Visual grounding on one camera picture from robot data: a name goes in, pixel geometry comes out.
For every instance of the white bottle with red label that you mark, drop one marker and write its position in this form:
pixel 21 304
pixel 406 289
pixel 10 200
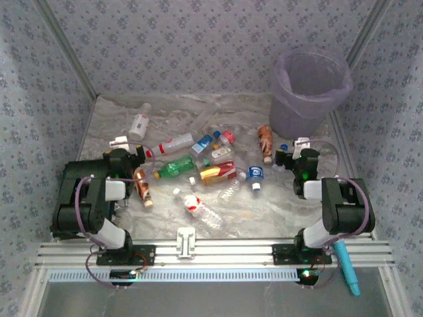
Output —
pixel 138 127

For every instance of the clear bottle red-white label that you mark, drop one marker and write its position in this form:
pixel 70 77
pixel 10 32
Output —
pixel 168 147

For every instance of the copper-coloured bottle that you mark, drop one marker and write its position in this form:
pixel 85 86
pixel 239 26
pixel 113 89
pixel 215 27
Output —
pixel 142 185

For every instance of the green plastic bottle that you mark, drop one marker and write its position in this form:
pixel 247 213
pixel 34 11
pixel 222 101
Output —
pixel 176 166

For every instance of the small bottle with red cap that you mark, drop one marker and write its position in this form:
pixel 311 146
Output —
pixel 227 137

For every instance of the blue and white label bottle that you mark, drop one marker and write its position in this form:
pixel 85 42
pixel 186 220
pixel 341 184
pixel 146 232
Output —
pixel 201 145

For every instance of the white-yellow label bottle green cap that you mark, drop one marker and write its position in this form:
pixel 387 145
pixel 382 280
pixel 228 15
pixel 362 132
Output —
pixel 220 153

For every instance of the plain clear ribbed bottle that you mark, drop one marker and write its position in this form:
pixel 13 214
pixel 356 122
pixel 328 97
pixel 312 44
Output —
pixel 229 191

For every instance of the small bottle with blue cap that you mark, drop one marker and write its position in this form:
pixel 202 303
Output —
pixel 216 134

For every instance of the large plain clear bottle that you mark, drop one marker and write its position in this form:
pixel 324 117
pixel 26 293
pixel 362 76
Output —
pixel 205 119

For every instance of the clear bottle red label white cap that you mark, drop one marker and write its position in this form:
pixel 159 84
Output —
pixel 195 204

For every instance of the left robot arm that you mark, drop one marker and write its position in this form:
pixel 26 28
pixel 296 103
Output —
pixel 112 234

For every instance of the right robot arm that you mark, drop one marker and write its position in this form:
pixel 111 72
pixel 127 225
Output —
pixel 347 211

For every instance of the bin with purple liner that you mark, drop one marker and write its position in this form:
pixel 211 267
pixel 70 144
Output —
pixel 297 112

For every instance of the brown label bottle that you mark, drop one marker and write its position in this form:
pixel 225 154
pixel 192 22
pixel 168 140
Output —
pixel 266 142

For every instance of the blue label bottle white cap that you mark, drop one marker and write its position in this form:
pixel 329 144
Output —
pixel 255 173

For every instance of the teal plastic tool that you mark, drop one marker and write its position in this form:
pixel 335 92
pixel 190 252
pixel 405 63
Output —
pixel 345 264

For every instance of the black circuit board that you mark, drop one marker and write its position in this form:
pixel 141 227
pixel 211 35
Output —
pixel 122 274
pixel 307 275

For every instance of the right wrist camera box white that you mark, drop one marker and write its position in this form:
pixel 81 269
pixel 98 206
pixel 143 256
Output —
pixel 302 143

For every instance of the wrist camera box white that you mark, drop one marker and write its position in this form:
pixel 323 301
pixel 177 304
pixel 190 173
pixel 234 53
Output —
pixel 302 143
pixel 119 142

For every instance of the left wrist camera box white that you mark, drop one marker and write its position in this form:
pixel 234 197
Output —
pixel 119 142

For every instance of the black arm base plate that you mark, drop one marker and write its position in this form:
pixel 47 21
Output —
pixel 282 254
pixel 145 256

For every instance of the white plastic bracket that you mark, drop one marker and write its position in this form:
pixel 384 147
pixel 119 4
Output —
pixel 186 242

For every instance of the aluminium mounting rail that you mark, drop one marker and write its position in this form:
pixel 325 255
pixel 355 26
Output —
pixel 231 252

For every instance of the aluminium frame post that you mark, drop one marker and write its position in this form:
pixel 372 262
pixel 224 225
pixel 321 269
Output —
pixel 367 33
pixel 66 49

